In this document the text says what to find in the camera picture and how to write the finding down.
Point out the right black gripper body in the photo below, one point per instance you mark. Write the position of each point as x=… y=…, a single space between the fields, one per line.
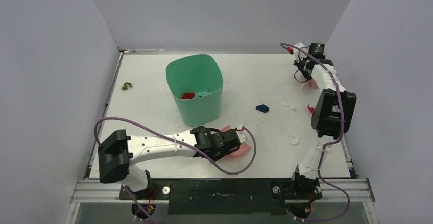
x=302 y=68

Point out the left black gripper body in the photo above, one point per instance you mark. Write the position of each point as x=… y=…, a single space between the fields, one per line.
x=219 y=154

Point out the pink hand brush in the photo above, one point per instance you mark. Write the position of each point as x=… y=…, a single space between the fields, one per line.
x=312 y=83

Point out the pink plastic dustpan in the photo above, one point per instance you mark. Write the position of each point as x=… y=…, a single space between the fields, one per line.
x=244 y=148

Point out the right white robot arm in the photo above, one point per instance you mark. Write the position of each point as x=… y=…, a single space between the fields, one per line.
x=334 y=109

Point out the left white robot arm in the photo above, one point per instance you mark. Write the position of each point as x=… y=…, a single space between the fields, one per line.
x=120 y=153

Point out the small white paper twist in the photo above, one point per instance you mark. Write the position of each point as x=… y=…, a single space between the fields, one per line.
x=304 y=85

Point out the flat white paper scrap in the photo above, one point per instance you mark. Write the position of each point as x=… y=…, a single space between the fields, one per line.
x=288 y=106

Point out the small dark blue paper ball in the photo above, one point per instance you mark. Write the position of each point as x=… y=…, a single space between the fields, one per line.
x=262 y=108

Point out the red paper scrap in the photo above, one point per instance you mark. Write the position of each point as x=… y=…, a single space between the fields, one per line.
x=186 y=96

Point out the green plastic bin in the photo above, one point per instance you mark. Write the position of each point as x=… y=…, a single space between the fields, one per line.
x=201 y=75

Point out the green paper scrap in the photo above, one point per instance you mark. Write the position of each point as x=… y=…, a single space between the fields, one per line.
x=126 y=86

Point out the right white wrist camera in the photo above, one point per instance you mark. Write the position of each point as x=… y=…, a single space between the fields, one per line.
x=299 y=55

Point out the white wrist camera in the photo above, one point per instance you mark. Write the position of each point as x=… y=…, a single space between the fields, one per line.
x=241 y=133
x=299 y=55

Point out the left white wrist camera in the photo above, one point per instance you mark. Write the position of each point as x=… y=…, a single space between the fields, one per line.
x=241 y=133

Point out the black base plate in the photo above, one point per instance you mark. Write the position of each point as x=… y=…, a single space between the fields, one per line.
x=230 y=195

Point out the aluminium table edge rail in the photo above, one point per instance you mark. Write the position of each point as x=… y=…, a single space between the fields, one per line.
x=176 y=51

